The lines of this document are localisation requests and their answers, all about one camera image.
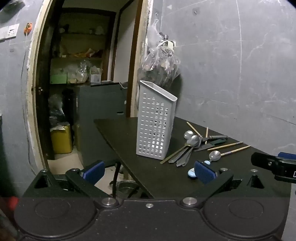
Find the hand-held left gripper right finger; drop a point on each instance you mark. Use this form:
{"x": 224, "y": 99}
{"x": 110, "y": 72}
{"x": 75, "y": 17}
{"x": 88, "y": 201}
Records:
{"x": 203, "y": 172}

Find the wall water valve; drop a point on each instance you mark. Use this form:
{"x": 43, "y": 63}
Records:
{"x": 167, "y": 42}

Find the metal spoon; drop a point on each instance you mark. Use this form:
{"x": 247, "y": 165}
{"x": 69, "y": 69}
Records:
{"x": 188, "y": 134}
{"x": 193, "y": 140}

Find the dark plastic bags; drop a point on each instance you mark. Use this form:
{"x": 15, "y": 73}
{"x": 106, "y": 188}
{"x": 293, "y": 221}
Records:
{"x": 56, "y": 109}

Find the red object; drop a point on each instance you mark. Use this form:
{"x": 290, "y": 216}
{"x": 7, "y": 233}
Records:
{"x": 9, "y": 202}

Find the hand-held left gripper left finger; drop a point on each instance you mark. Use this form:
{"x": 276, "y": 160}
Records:
{"x": 93, "y": 171}

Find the wooden door frame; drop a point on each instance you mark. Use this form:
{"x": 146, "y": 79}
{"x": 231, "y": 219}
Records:
{"x": 32, "y": 92}

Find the dark wooden door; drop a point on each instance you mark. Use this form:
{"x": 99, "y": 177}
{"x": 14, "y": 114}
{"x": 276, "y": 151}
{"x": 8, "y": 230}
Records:
{"x": 45, "y": 104}

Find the metal bowl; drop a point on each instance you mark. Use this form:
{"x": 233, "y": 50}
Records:
{"x": 126, "y": 188}

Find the yellow jerry can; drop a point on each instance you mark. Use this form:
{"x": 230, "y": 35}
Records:
{"x": 61, "y": 141}

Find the hanging clear plastic bag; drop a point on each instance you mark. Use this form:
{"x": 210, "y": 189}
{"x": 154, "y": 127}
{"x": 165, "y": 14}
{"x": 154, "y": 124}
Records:
{"x": 159, "y": 67}

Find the black table leg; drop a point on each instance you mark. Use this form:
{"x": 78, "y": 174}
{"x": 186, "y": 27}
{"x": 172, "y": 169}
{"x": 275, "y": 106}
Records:
{"x": 115, "y": 178}

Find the grey cabinet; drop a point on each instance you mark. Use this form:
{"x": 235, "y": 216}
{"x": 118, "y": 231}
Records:
{"x": 99, "y": 102}

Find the green box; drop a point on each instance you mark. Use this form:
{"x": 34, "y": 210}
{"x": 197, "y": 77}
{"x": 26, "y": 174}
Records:
{"x": 58, "y": 79}

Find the small white box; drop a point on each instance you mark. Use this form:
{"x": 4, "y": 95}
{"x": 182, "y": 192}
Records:
{"x": 95, "y": 78}

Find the clear plastic bags of goods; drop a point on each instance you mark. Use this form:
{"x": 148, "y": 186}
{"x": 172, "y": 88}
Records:
{"x": 79, "y": 71}

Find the orange wall ornament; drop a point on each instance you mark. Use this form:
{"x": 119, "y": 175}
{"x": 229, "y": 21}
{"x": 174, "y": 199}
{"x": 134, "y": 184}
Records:
{"x": 28, "y": 28}

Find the wall switch plate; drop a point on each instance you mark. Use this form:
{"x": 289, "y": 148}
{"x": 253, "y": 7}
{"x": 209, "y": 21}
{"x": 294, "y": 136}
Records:
{"x": 9, "y": 32}

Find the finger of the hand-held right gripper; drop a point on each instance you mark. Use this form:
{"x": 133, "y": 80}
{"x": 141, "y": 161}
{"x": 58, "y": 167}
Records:
{"x": 288, "y": 155}
{"x": 263, "y": 161}

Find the pile of snack packets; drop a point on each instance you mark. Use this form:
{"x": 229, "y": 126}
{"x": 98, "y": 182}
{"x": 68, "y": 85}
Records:
{"x": 85, "y": 53}

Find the plain bamboo chopstick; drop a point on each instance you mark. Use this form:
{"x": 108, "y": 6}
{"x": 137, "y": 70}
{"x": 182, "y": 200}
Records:
{"x": 193, "y": 128}
{"x": 207, "y": 133}

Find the white ornament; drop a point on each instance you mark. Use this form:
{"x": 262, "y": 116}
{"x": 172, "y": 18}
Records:
{"x": 100, "y": 30}

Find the wooden shelf unit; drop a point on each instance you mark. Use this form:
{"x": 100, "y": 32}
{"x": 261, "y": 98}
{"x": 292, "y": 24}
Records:
{"x": 76, "y": 59}

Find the white perforated utensil basket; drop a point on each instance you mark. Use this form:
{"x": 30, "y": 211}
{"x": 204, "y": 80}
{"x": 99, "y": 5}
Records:
{"x": 172, "y": 115}

